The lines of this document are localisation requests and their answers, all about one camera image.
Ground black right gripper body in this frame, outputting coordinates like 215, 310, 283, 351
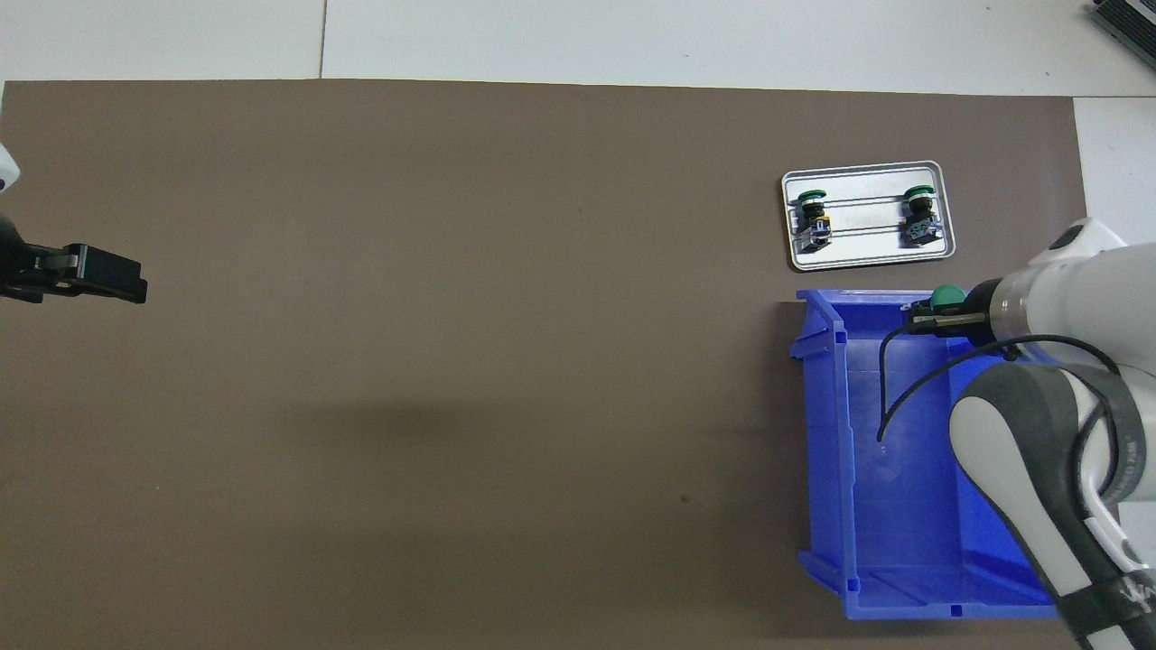
965, 278, 1003, 346

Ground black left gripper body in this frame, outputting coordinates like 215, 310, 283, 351
0, 217, 69, 303

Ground grey metal tray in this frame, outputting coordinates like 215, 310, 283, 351
781, 161, 956, 272

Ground blue plastic storage bin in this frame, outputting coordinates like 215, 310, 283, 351
790, 289, 1067, 619

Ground brown table mat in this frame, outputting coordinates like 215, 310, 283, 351
0, 79, 1137, 650

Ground grey ribbed device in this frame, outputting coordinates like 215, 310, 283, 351
1088, 0, 1156, 46

